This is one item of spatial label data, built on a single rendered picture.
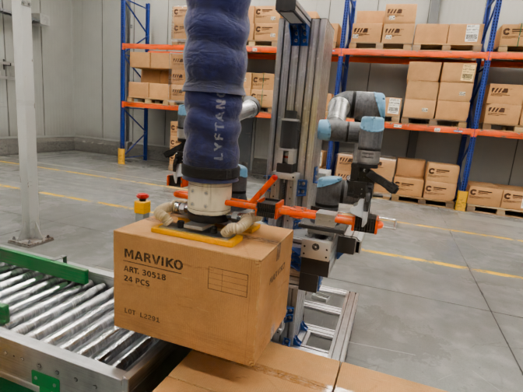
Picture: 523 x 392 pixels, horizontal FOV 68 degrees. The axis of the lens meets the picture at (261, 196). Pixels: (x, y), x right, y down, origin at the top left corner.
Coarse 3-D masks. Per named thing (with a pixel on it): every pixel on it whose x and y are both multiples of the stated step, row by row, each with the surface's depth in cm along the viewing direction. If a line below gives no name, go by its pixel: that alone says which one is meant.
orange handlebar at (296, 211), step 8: (176, 192) 154; (184, 192) 157; (240, 200) 149; (248, 208) 145; (280, 208) 140; (288, 208) 143; (296, 208) 139; (304, 208) 140; (296, 216) 138; (304, 216) 137; (312, 216) 136; (336, 216) 134; (344, 216) 136; (352, 216) 136
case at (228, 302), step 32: (128, 256) 145; (160, 256) 140; (192, 256) 136; (224, 256) 131; (256, 256) 130; (288, 256) 161; (128, 288) 148; (160, 288) 143; (192, 288) 138; (224, 288) 133; (256, 288) 129; (128, 320) 151; (160, 320) 146; (192, 320) 140; (224, 320) 136; (256, 320) 131; (224, 352) 138; (256, 352) 136
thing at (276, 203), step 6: (264, 198) 147; (270, 198) 148; (258, 204) 140; (264, 204) 139; (270, 204) 139; (276, 204) 138; (282, 204) 144; (258, 210) 141; (264, 210) 141; (270, 210) 140; (276, 210) 139; (264, 216) 140; (270, 216) 139; (276, 216) 139
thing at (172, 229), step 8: (160, 224) 151; (176, 224) 151; (160, 232) 145; (168, 232) 144; (176, 232) 143; (184, 232) 143; (192, 232) 143; (200, 232) 143; (208, 232) 144; (216, 232) 143; (200, 240) 140; (208, 240) 139; (216, 240) 138; (224, 240) 137; (232, 240) 138; (240, 240) 143
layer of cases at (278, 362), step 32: (192, 352) 161; (288, 352) 167; (160, 384) 141; (192, 384) 143; (224, 384) 144; (256, 384) 145; (288, 384) 147; (320, 384) 148; (352, 384) 150; (384, 384) 151; (416, 384) 153
